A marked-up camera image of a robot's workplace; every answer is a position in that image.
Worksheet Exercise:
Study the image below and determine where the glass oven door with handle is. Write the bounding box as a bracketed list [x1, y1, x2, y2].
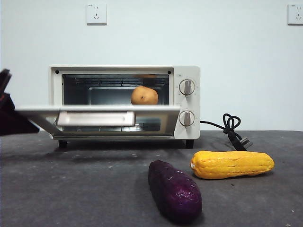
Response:
[15, 105, 182, 138]

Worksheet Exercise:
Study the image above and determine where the brown potato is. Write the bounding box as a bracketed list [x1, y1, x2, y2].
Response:
[130, 86, 159, 105]

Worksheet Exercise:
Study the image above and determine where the round white oven knob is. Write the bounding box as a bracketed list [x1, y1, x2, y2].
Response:
[178, 110, 196, 126]
[178, 79, 196, 96]

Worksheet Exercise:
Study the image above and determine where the purple sweet potato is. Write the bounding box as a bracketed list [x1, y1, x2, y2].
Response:
[148, 160, 203, 225]

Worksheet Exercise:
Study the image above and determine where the white Toshiba toaster oven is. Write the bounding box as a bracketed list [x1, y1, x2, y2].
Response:
[49, 65, 201, 149]

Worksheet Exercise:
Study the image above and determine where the yellow corn cob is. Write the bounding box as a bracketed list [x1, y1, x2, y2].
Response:
[190, 150, 275, 180]

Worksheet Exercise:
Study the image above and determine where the white wall socket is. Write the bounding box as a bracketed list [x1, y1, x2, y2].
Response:
[86, 3, 107, 26]
[287, 3, 303, 26]

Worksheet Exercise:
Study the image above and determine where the black oven power cable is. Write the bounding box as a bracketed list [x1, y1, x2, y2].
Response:
[200, 113, 254, 152]

